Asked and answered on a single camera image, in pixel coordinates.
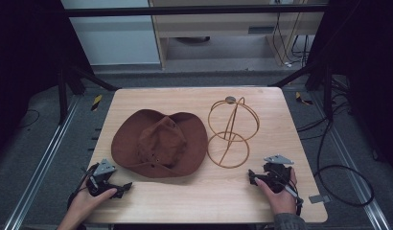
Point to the person's right hand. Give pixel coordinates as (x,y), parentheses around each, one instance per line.
(281,199)

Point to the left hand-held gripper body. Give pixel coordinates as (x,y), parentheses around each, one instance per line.
(102,179)

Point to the person's left hand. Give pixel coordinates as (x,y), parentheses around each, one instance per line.
(86,201)

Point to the white cabinet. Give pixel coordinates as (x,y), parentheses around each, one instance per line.
(114,38)

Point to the grey tape piece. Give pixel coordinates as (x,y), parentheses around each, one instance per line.
(319,199)

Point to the brown wide-brim hat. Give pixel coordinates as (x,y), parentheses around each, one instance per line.
(172,140)

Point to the aluminium floor rail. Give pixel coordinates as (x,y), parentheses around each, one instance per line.
(354,166)
(41,166)

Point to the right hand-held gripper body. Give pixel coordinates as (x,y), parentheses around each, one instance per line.
(277,174)

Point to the black horizontal frame bar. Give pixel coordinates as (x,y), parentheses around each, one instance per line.
(185,11)

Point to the wooden desk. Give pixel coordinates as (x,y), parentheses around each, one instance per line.
(217,27)

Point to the black metal stand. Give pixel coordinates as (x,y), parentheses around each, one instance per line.
(327,92)
(65,92)

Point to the yellow black floor tape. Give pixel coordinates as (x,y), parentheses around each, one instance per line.
(96,103)
(301,99)

